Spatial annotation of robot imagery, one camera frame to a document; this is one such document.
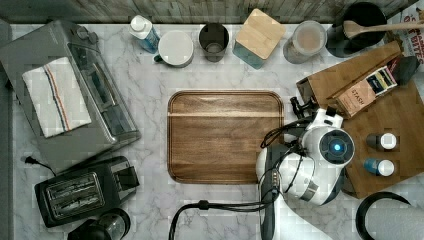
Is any silver toaster oven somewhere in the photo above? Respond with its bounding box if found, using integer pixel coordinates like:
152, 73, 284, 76
1, 20, 141, 172

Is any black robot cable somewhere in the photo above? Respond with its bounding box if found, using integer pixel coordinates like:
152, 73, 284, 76
168, 116, 316, 240

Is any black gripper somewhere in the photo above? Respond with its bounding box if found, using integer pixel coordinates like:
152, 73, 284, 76
290, 97, 316, 119

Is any wooden spoon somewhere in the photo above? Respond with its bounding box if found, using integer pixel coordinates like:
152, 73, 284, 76
343, 20, 424, 39

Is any black two-slot toaster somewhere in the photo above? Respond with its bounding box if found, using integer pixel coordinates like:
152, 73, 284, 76
34, 156, 139, 228

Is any dark grey cup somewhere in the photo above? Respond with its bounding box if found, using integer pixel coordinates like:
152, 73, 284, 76
199, 23, 229, 62

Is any snack bag red lettering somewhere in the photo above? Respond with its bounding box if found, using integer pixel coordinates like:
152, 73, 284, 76
383, 0, 424, 63

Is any blue spice jar white lid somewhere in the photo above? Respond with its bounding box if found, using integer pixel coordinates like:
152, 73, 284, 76
363, 158, 395, 177

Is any white mug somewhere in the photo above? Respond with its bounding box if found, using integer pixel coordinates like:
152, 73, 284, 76
154, 30, 194, 68

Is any black utensil holder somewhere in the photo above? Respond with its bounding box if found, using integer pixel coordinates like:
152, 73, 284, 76
326, 2, 387, 58

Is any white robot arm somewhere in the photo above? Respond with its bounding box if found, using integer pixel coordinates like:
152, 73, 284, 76
256, 97, 355, 240

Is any white striped dish towel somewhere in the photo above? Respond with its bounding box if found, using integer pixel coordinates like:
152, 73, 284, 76
22, 57, 91, 138

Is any Stash tea box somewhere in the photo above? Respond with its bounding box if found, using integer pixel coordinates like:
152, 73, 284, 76
336, 66, 397, 118

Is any white plastic bottle blue label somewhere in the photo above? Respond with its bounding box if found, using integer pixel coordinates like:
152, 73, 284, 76
129, 15, 160, 54

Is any teal canister wooden lid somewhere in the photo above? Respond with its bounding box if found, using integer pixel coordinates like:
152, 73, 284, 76
233, 8, 286, 69

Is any black toaster power cord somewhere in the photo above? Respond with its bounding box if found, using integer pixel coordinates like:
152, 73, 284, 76
23, 155, 58, 177

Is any glass jar clear lid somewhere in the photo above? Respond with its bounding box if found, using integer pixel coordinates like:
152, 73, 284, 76
283, 20, 327, 64

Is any brown spice jar white lid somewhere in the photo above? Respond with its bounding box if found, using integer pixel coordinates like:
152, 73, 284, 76
366, 133, 397, 150

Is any walnut wooden cutting board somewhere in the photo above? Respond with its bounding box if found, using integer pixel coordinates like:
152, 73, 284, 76
167, 90, 284, 184

